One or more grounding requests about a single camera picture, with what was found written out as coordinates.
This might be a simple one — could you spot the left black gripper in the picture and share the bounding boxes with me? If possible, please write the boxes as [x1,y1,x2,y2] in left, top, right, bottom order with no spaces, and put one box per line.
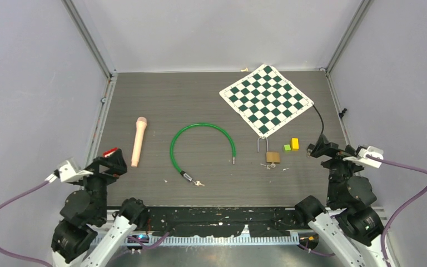
[73,147,127,220]

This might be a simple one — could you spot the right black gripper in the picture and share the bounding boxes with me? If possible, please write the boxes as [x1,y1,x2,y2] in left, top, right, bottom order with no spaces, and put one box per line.
[309,133,365,204]

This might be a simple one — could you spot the brass padlock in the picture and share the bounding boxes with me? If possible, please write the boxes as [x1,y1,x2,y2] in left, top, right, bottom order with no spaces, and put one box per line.
[256,136,281,165]

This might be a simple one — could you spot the silver padlock key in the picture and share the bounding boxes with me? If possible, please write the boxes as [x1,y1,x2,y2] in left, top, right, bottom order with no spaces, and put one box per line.
[261,163,276,170]

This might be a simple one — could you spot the green cable bike lock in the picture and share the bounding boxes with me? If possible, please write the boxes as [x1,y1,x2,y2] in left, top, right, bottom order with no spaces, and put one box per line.
[170,123,237,185]

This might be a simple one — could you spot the small silver keys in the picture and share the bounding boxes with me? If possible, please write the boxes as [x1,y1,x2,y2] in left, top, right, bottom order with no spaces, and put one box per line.
[193,180,204,186]

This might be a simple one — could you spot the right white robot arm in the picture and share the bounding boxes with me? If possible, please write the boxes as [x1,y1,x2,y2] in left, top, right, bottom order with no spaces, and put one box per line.
[295,134,396,266]

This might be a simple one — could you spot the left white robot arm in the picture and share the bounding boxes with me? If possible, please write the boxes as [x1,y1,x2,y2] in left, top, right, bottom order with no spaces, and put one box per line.
[51,147,148,266]

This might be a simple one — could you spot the red white toy calculator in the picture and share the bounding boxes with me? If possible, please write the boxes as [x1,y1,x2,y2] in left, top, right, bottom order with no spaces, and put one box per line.
[103,147,118,158]

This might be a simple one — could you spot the yellow block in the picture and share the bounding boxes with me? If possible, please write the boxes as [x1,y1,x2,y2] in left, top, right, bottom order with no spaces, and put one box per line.
[290,137,300,151]

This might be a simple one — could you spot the beige toy microphone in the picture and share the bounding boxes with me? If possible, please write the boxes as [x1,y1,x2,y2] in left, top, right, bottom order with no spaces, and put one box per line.
[131,117,147,167]

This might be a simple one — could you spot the green white chessboard mat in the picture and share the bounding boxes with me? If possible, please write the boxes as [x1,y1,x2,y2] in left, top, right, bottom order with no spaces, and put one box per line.
[219,65,314,138]

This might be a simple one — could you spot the black wall knob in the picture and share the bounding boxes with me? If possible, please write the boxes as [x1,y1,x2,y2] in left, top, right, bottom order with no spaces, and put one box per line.
[339,108,347,119]

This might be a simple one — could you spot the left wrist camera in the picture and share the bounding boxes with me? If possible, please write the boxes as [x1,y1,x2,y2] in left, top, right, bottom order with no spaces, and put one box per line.
[45,158,93,184]

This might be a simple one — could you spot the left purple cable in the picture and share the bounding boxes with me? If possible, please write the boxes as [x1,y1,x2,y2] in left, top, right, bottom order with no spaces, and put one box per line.
[0,179,176,267]

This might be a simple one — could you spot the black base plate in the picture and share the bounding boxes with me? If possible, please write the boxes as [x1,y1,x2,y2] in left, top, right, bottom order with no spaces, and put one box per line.
[136,206,312,238]

